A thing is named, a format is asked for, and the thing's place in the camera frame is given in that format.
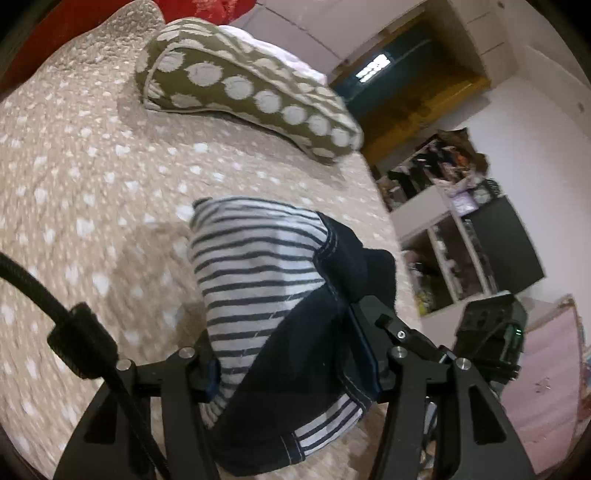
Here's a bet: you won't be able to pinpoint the olive pillow with white print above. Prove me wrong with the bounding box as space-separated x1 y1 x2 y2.
134 17 365 167

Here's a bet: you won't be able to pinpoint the black cable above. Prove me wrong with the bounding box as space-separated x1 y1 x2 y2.
0 251 172 480

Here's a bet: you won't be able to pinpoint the white bed sheet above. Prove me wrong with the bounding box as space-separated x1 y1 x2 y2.
219 25 328 86

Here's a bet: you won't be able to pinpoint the beige quilted bedspread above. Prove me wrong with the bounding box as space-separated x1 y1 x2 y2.
0 0 416 480

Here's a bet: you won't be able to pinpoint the window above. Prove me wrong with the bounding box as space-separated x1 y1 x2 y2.
355 53 391 84

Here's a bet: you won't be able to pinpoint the black cabinet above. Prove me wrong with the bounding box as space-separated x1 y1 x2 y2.
468 196 547 296

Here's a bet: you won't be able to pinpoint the red quilt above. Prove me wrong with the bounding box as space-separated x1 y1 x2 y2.
0 0 257 93

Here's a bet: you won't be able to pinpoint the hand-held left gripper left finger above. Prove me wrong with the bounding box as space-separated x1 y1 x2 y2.
53 346 222 480

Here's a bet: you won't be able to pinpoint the yellow wooden door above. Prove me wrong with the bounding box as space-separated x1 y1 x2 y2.
360 76 490 162

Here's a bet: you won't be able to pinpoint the striped pants with navy patch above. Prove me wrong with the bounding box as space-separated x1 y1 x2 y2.
187 196 400 477

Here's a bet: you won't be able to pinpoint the white shelf unit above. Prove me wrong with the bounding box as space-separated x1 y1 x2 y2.
376 134 504 317

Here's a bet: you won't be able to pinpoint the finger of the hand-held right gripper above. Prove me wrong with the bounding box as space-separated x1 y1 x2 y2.
358 295 458 370

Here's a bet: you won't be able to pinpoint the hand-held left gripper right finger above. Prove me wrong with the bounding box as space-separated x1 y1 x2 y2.
346 302 536 480

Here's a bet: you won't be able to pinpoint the pile of clothes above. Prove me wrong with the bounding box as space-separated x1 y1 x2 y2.
416 129 490 186

